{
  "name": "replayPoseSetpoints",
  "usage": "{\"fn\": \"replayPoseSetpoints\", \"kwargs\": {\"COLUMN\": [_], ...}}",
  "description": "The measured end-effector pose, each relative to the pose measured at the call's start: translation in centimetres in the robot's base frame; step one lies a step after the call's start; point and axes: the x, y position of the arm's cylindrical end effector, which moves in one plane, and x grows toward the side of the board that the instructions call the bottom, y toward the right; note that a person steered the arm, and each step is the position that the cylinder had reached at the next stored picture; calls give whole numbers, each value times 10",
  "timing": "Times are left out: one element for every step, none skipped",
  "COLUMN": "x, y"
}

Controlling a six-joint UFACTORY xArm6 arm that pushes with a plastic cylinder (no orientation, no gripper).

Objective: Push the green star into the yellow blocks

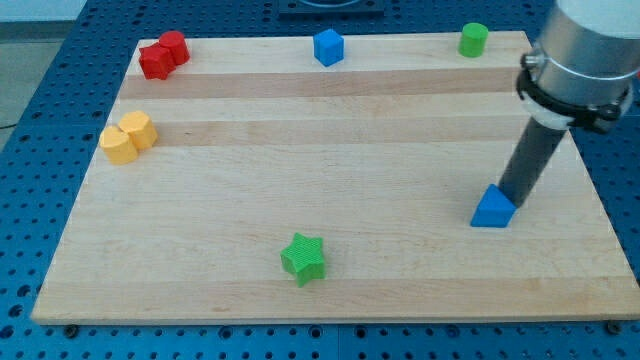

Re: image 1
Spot green cylinder block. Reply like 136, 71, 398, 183
458, 22, 489, 58

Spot red star block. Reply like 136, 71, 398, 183
138, 43, 176, 80

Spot yellow heart block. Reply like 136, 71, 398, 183
99, 125, 138, 165

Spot yellow hexagon block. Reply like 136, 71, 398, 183
118, 111, 158, 150

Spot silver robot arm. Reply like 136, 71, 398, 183
517, 0, 639, 133

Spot blue cube block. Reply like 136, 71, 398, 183
313, 29, 344, 67

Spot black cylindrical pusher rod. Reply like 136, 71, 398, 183
498, 118, 566, 208

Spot green star block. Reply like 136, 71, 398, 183
280, 233, 325, 287

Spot red cylinder block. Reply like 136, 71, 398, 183
158, 30, 190, 65

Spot blue triangle block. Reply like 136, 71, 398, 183
470, 184, 517, 228

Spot wooden board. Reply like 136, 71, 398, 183
32, 31, 639, 325

